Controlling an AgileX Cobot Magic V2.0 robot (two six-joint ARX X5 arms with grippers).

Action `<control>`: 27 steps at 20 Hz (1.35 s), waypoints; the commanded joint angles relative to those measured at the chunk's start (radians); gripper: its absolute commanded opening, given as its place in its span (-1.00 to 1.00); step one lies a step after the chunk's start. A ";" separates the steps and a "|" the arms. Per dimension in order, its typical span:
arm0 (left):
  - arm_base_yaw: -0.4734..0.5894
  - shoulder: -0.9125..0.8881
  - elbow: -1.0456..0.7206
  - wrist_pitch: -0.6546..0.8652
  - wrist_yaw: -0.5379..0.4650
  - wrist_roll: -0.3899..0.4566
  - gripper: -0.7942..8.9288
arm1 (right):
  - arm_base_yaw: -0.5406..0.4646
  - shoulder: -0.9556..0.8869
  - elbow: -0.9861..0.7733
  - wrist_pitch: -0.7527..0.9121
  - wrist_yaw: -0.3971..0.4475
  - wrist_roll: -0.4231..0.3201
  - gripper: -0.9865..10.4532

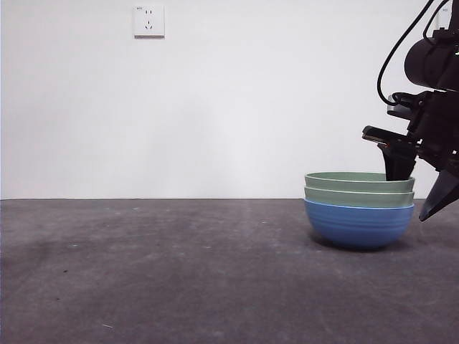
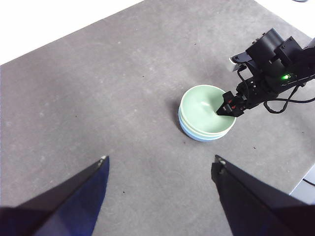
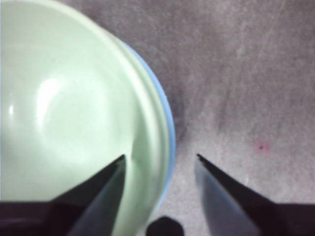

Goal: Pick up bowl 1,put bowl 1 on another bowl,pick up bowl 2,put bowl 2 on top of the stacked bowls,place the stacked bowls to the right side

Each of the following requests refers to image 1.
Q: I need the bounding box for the short black cable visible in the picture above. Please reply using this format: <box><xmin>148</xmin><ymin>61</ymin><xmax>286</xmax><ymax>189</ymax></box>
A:
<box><xmin>422</xmin><ymin>0</ymin><xmax>451</xmax><ymax>39</ymax></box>

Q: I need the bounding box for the right wrist grey camera box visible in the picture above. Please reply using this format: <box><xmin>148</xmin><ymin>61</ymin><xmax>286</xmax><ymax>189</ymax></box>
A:
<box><xmin>386</xmin><ymin>92</ymin><xmax>427</xmax><ymax>120</ymax></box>

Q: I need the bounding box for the long black cable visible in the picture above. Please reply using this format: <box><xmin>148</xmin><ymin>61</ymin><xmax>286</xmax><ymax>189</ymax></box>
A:
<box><xmin>376</xmin><ymin>0</ymin><xmax>437</xmax><ymax>105</ymax></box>

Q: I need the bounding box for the blue ribbed bowl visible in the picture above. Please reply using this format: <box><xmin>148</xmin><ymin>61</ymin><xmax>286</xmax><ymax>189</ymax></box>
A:
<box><xmin>303</xmin><ymin>199</ymin><xmax>415</xmax><ymax>251</ymax></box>

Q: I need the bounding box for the green ribbed bowl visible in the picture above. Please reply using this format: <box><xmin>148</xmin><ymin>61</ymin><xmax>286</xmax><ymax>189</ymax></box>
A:
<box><xmin>303</xmin><ymin>186</ymin><xmax>416</xmax><ymax>209</ymax></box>
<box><xmin>304</xmin><ymin>171</ymin><xmax>416</xmax><ymax>193</ymax></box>

